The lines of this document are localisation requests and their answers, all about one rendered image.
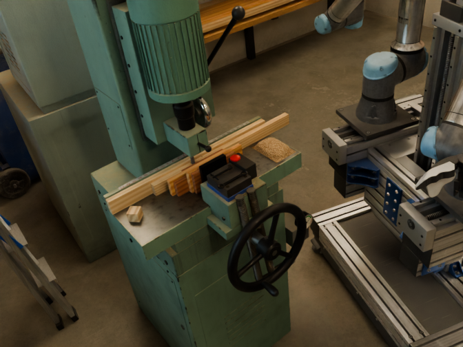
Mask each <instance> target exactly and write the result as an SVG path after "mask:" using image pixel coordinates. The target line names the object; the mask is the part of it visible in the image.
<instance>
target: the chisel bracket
mask: <svg viewBox="0 0 463 347"><path fill-rule="evenodd" d="M163 126H164V129H165V135H166V138H167V141H169V142H170V143H171V144H173V145H174V146H175V147H177V148H179V149H180V150H181V151H183V152H184V153H185V154H187V155H188V156H189V157H193V156H195V155H197V154H199V153H200V152H202V151H204V150H205V149H204V148H202V147H201V146H199V145H197V143H198V142H200V143H202V144H204V145H206V146H207V145H209V143H208V139H207V131H206V129H205V128H204V127H202V126H200V125H199V124H197V123H196V126H195V128H193V129H191V130H187V131H183V130H180V129H179V128H178V122H177V118H176V117H173V118H170V119H168V120H166V121H164V122H163Z"/></svg>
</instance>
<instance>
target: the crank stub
mask: <svg viewBox="0 0 463 347"><path fill-rule="evenodd" d="M262 285H263V286H264V288H265V289H266V290H267V292H268V293H269V294H270V295H272V296H273V297H276V296H278V294H279V292H278V289H277V288H276V287H275V286H273V285H272V284H270V283H269V282H267V281H263V282H262Z"/></svg>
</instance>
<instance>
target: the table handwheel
mask: <svg viewBox="0 0 463 347"><path fill-rule="evenodd" d="M280 213H290V214H292V215H293V216H294V217H295V218H296V222H297V233H296V238H295V240H294V243H293V246H292V248H291V250H290V252H286V251H282V250H281V245H280V243H279V242H277V241H276V240H274V237H275V233H276V227H277V224H278V219H279V216H280ZM272 216H273V219H272V223H271V228H270V231H269V235H268V236H265V237H264V236H263V235H261V234H260V233H259V232H257V231H256V229H257V228H258V227H259V226H260V225H261V224H262V223H263V222H265V221H266V220H268V219H269V218H270V217H272ZM306 232H307V221H306V217H305V215H304V213H303V211H302V210H301V208H300V207H298V206H296V205H295V204H292V203H288V202H281V203H278V204H273V205H271V206H270V207H267V208H266V209H263V210H262V211H261V212H259V213H258V214H256V215H255V216H254V217H253V218H252V219H251V220H250V221H249V222H248V223H247V224H246V225H245V226H244V228H243V229H242V231H241V232H240V233H239V234H238V236H237V238H236V240H235V242H234V244H233V246H232V248H231V251H230V253H229V257H228V261H227V274H228V278H229V281H230V282H231V284H232V286H233V287H234V288H236V289H237V290H239V291H242V292H246V293H251V292H256V291H260V290H262V289H264V286H263V285H262V282H263V281H267V282H269V283H270V284H273V283H274V282H275V281H277V280H278V279H279V278H280V277H282V276H283V275H284V274H285V273H286V271H287V270H288V269H289V268H290V266H291V265H292V264H293V263H294V261H295V260H296V258H297V257H298V254H299V252H300V250H301V248H302V246H303V243H304V241H305V236H306ZM252 234H253V235H252ZM251 235H252V238H251V243H252V244H254V245H255V246H256V251H257V253H258V254H257V255H256V256H255V257H254V258H253V259H252V260H250V261H249V262H248V263H247V264H246V265H244V267H242V268H241V269H240V270H239V271H238V260H239V257H240V254H241V251H242V249H243V247H244V245H245V244H246V242H247V241H248V239H249V237H250V236H251ZM279 255H281V256H283V257H285V259H284V260H283V261H282V263H281V264H280V265H279V266H278V267H277V268H276V269H275V270H274V271H273V272H272V273H270V274H269V275H268V276H266V277H264V278H262V279H261V280H258V281H256V282H244V281H242V280H241V279H240V277H241V276H242V275H244V274H245V273H246V272H247V271H248V270H249V269H250V268H251V267H252V266H253V265H255V264H256V263H257V262H258V261H260V260H261V259H262V258H265V259H266V260H267V261H272V260H275V259H276V258H277V257H278V256H279Z"/></svg>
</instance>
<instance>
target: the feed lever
mask: <svg viewBox="0 0 463 347"><path fill-rule="evenodd" d="M231 15H232V19H231V21H230V22H229V24H228V26H227V27H226V29H225V31H224V32H223V34H222V36H221V38H220V39H219V41H218V43H217V44H216V46H215V48H214V49H213V51H212V53H211V54H210V55H209V58H208V59H207V64H208V67H209V64H210V63H211V62H212V60H213V58H214V57H215V56H216V53H217V52H218V51H219V49H220V47H221V45H222V44H223V42H224V41H225V39H226V38H227V36H228V34H229V33H230V31H231V30H232V28H233V26H234V25H235V23H236V22H237V21H240V20H241V19H243V18H244V17H245V9H244V8H243V7H242V6H236V7H234V8H233V10H232V12H231Z"/></svg>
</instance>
